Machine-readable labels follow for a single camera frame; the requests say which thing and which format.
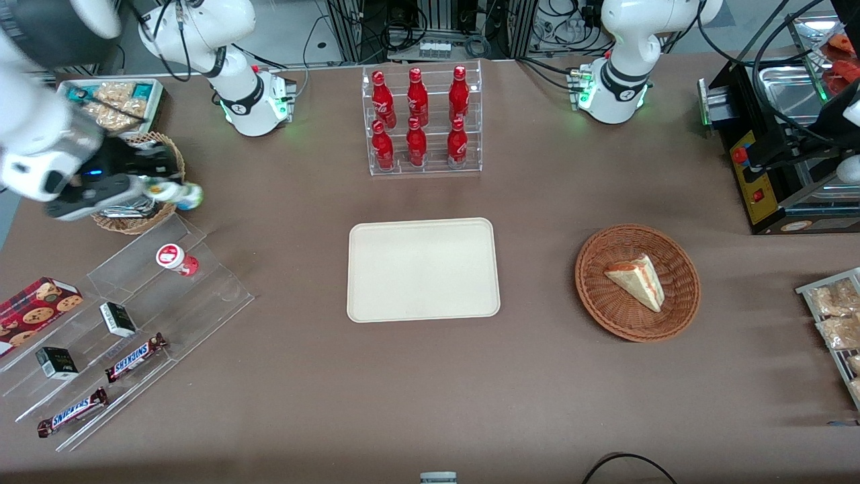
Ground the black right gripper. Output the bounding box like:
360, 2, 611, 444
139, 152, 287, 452
71, 138, 186, 193

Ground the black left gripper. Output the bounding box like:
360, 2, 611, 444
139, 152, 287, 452
748, 111, 854, 170

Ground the green-lidded yogurt cup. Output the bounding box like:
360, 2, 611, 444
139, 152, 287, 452
144, 179, 204, 211

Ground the silver foil tray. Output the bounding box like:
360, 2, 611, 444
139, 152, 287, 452
99, 200, 161, 219

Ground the steel tray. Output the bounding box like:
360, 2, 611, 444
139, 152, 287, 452
758, 66, 830, 125

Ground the beige plastic tray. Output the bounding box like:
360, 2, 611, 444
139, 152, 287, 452
346, 217, 502, 323

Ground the black sealing machine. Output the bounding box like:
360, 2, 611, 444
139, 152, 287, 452
697, 13, 860, 236

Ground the white snack bin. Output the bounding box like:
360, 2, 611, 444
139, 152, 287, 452
56, 78, 165, 143

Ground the light wicker basket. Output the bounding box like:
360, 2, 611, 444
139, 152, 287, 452
91, 131, 186, 235

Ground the large clear nut bag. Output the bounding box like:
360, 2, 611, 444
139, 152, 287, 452
84, 99, 147, 133

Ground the red-lidded yogurt cup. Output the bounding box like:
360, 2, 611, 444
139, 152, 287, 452
156, 243, 200, 278

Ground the small clear nut bag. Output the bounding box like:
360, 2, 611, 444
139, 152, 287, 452
94, 81, 135, 104

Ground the red food packet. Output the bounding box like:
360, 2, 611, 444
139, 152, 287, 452
823, 59, 860, 98
825, 32, 860, 56

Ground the clear acrylic step display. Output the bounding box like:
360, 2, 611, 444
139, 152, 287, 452
0, 214, 255, 452

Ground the clear snack bag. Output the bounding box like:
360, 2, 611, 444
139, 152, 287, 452
808, 279, 860, 317
816, 315, 860, 350

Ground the small black box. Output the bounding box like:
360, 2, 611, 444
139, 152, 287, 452
35, 346, 79, 381
99, 302, 138, 338

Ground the wrapped triangle sandwich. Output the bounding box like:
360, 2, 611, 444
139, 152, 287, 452
603, 253, 666, 313

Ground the Snickers bar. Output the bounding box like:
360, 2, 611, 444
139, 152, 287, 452
37, 387, 110, 438
104, 333, 169, 384

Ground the red cookie box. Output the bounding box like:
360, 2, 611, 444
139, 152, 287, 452
0, 277, 84, 358

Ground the red cola bottle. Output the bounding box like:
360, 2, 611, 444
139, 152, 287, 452
371, 70, 397, 128
406, 67, 429, 127
406, 116, 428, 167
447, 118, 469, 169
449, 65, 471, 123
372, 120, 396, 171

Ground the brown wicker basket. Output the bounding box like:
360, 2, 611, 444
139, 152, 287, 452
574, 224, 701, 344

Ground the clear acrylic bottle rack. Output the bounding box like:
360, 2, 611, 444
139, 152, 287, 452
361, 60, 483, 177

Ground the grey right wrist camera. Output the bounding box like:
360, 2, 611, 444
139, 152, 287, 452
46, 173, 147, 223

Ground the grey wire rack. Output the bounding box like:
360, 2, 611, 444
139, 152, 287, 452
795, 267, 860, 412

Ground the black cable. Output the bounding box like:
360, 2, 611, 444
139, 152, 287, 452
581, 452, 679, 484

